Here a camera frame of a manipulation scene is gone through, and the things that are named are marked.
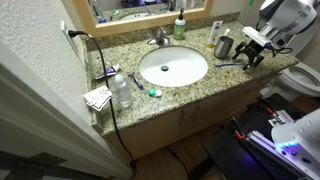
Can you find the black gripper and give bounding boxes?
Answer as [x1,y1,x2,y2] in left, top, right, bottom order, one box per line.
[232,39,267,71]

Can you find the blue toothbrush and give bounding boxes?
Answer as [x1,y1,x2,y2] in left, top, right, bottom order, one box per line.
[214,61,248,68]

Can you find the grey metal cup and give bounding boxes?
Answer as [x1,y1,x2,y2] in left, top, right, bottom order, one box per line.
[213,35,235,60]

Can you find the chrome sink faucet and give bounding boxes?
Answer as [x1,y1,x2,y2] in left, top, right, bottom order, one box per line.
[147,26,171,47]

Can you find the large white cream tube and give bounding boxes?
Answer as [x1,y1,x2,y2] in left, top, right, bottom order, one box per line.
[207,20,224,49]

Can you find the white toilet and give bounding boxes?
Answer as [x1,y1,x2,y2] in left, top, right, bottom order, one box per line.
[259,61,320,103]

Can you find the orange black clamp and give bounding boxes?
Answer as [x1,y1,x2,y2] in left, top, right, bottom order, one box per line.
[229,116,248,140]
[264,105,278,118]

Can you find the white oval sink basin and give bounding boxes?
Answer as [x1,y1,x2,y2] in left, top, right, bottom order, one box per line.
[138,45,209,88]

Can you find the green soap pump bottle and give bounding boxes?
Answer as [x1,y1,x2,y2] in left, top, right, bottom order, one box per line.
[173,8,187,41]

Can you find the green floss container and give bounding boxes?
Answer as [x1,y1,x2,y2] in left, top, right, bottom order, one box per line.
[148,87,163,98]

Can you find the black cart top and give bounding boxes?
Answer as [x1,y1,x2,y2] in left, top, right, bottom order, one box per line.
[203,93,320,180]

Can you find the blue razor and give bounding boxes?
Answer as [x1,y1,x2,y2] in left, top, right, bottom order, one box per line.
[128,72,145,91]

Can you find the beige vanity cabinet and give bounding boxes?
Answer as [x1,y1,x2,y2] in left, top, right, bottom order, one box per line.
[99,71,284,162]

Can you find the clear plastic water bottle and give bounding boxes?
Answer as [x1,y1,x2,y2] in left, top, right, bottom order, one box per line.
[113,73,134,108]

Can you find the purple toothpaste tube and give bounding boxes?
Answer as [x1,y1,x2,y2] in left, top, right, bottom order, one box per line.
[95,63,121,80]

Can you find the white tissue packet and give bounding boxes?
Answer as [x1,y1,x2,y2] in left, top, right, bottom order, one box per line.
[82,85,113,112]

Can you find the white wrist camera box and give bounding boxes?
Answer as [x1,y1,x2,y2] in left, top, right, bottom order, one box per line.
[242,26,273,48]

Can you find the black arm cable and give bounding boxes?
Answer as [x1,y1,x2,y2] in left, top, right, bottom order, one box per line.
[270,45,294,57]

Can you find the green-handled mop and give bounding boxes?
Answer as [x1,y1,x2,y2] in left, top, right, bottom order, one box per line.
[242,0,255,26]

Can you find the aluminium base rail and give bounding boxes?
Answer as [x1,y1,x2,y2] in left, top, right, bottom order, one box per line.
[244,109,320,180]

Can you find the black power cord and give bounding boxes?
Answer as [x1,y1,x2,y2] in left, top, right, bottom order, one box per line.
[68,29,138,178]

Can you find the wood-framed wall mirror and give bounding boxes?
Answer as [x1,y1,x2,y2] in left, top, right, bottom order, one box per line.
[71,0,214,38]

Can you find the white wall outlet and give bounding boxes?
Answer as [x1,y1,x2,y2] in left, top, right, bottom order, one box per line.
[60,20,80,56]

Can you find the white door frame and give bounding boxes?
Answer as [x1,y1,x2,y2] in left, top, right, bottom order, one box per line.
[0,39,133,180]

